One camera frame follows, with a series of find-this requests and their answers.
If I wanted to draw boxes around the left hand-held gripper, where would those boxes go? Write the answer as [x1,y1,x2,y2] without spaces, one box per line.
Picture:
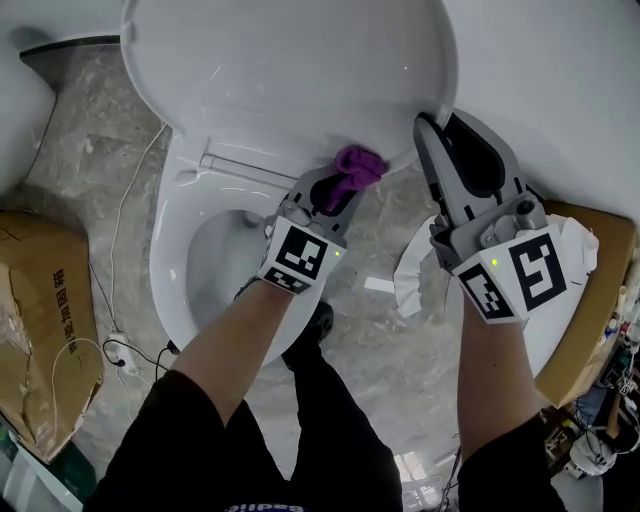
[256,166,365,297]

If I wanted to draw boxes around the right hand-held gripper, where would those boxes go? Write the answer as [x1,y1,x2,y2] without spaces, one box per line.
[412,110,587,327]

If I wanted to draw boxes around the purple cloth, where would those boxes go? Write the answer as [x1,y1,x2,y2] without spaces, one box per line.
[312,144,389,218]

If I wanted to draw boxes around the white toilet lid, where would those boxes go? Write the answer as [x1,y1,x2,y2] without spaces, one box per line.
[119,0,460,175]

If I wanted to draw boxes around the person's left forearm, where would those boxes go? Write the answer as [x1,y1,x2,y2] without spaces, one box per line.
[171,279,297,427]

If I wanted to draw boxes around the person's right forearm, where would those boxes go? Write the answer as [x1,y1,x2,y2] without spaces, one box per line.
[456,294,545,465]

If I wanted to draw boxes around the boxy white toilet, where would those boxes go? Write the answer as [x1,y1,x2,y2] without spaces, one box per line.
[519,214,601,382]

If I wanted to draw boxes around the rounded white toilet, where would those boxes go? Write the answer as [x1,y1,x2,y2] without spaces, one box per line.
[0,42,57,197]

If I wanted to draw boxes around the person's black shoe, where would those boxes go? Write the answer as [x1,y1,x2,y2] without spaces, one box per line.
[281,299,336,372]

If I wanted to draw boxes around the wide brown cardboard box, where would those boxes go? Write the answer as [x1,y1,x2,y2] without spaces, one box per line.
[533,199,640,410]

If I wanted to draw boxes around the assorted small bottles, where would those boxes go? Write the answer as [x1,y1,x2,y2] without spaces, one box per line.
[603,284,640,347]

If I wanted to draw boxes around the person's black trousers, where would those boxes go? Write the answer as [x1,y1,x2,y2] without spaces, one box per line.
[222,329,405,512]

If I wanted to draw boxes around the white power strip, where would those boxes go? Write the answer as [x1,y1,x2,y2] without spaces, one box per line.
[110,343,139,376]

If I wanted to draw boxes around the large printed cardboard box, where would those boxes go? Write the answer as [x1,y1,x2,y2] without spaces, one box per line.
[0,208,106,465]

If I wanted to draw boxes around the person's black top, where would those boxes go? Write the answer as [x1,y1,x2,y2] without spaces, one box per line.
[83,369,567,512]

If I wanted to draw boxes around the white power cable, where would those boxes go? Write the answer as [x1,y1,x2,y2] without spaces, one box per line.
[106,123,172,347]

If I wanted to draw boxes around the black plug cable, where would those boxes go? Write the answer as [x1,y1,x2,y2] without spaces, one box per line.
[101,338,177,374]

